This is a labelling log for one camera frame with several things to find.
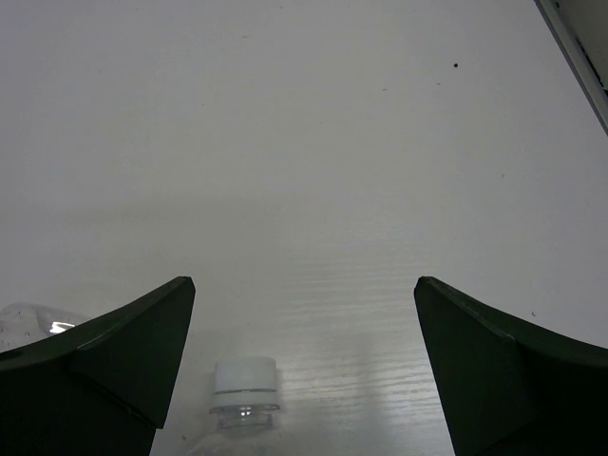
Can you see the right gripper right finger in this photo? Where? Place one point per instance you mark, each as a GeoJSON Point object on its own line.
{"type": "Point", "coordinates": [508, 386]}

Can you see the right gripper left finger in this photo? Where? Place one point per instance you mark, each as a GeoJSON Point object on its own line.
{"type": "Point", "coordinates": [101, 388]}

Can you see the clear unlabelled plastic bottle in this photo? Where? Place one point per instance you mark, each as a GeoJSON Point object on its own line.
{"type": "Point", "coordinates": [24, 323]}

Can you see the white cap blue label bottle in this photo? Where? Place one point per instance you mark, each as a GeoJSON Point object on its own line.
{"type": "Point", "coordinates": [245, 402]}

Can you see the aluminium frame rail right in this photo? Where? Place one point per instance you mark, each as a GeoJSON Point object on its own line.
{"type": "Point", "coordinates": [577, 58]}

